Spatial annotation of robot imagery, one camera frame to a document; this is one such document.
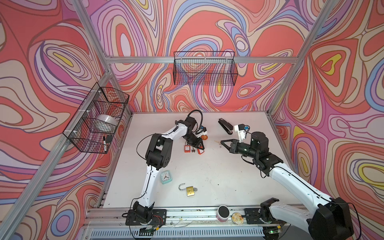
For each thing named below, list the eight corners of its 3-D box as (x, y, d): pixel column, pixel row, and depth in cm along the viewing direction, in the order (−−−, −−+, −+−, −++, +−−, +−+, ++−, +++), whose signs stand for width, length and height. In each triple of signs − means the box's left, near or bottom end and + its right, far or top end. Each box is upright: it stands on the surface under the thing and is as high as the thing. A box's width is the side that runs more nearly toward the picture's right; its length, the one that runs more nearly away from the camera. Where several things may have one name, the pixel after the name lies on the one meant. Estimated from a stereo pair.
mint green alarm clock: (162, 185, 86) (161, 183, 84) (160, 174, 90) (159, 172, 88) (172, 181, 87) (172, 180, 85) (170, 171, 92) (169, 169, 89)
